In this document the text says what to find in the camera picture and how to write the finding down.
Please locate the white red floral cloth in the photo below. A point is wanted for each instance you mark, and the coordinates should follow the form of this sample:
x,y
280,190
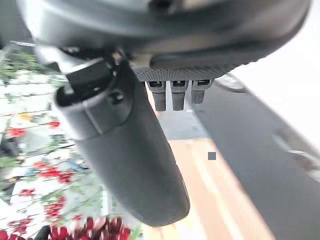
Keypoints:
x,y
37,155

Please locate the dark red flower bunch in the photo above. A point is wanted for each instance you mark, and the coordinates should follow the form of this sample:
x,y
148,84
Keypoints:
x,y
100,230

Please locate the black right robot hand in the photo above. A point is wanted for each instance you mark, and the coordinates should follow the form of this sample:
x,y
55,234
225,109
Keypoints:
x,y
130,150

